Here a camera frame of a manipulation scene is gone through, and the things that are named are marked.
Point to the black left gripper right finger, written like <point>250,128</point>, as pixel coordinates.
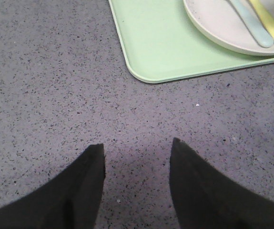
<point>204,198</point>

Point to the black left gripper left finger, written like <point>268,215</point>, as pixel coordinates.
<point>71,200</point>

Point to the yellow plastic fork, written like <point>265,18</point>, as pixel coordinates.
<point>264,15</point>

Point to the white round plate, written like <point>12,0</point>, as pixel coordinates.
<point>219,21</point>

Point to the light green plastic tray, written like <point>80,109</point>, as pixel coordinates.
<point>160,43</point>

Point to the light blue plastic spoon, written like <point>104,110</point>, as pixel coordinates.
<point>255,28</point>

